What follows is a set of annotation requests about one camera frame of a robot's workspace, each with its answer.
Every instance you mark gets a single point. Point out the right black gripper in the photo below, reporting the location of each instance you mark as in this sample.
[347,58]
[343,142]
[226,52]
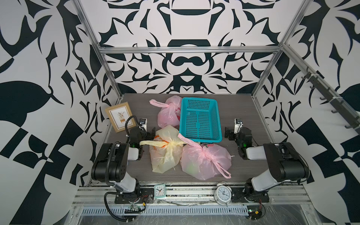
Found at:
[230,133]

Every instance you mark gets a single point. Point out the wooden picture frame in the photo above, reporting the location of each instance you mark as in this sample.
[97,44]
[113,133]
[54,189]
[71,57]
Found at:
[118,116]

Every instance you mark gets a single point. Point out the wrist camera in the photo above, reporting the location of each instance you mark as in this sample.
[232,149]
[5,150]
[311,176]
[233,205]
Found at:
[143,124]
[238,124]

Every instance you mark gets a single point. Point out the teal plastic basket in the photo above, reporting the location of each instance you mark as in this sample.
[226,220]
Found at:
[200,120]

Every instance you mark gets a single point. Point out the yellow plastic bag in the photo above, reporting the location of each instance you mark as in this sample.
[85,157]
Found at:
[165,149]

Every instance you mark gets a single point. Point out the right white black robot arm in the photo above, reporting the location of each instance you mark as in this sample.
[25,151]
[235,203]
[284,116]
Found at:
[285,164]

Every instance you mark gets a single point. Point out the round silver alarm clock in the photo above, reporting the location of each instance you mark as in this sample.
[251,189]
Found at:
[223,194]

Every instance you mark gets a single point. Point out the large pink plastic bag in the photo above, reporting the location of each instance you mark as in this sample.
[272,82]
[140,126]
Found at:
[204,161]

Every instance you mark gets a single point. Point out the small pink plastic bag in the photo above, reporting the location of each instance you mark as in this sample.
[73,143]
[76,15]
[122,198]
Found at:
[170,112]

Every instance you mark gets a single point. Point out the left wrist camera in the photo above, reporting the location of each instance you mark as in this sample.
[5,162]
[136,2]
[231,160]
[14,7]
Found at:
[143,124]

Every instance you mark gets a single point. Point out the right circuit board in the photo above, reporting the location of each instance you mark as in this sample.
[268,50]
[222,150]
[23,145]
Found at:
[256,214]

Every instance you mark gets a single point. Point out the circuit board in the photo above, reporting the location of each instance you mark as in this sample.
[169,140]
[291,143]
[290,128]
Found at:
[134,209]
[256,214]

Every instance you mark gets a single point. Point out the left circuit board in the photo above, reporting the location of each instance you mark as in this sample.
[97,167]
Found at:
[134,209]

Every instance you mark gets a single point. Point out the wall hook rail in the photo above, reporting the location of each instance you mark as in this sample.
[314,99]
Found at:
[339,104]

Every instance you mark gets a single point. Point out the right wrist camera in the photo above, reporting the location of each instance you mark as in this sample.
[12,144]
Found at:
[238,124]

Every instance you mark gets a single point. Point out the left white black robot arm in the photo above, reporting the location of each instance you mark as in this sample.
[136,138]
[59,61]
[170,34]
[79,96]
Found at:
[110,166]

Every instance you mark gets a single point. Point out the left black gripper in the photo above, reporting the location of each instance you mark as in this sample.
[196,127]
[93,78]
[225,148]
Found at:
[150,135]

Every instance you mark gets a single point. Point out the small teal square clock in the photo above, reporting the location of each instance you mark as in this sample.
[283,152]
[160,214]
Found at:
[160,191]

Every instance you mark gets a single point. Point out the white slotted cable duct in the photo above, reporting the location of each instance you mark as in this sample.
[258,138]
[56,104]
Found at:
[171,210]

